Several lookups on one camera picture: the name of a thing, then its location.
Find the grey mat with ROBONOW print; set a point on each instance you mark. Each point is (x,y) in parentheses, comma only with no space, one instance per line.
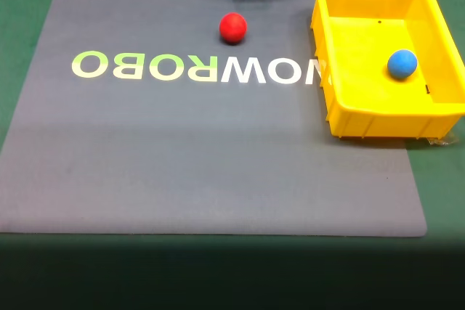
(181,161)

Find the red ball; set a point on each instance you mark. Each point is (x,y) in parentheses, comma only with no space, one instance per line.
(233,27)

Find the yellow plastic bin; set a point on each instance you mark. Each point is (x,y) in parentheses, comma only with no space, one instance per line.
(363,88)

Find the clear plastic scrap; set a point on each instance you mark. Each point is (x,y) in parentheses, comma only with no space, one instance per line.
(443,141)

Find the blue ball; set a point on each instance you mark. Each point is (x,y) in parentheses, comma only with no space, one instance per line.
(402,64)

